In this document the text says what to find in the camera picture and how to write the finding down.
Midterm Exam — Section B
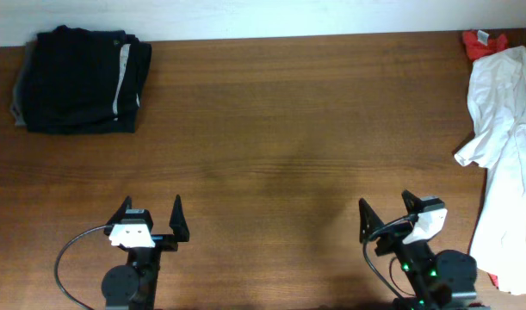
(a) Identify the red garment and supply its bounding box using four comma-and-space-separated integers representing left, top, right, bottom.
461, 30, 509, 61

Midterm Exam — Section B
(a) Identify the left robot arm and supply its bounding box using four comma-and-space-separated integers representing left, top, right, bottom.
101, 196, 190, 310

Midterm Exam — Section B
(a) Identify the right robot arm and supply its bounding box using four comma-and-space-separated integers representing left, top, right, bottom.
358, 190, 486, 310

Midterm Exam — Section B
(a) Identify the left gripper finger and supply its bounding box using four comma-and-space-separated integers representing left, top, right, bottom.
169, 195, 190, 242
106, 196, 132, 226

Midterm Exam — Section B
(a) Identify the black t-shirt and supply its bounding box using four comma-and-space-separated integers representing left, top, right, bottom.
18, 25, 152, 134

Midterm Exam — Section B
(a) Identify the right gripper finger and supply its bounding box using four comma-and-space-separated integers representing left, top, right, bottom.
358, 198, 385, 243
401, 189, 423, 214

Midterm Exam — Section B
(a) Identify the white garment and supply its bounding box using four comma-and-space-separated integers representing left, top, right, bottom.
455, 46, 526, 295

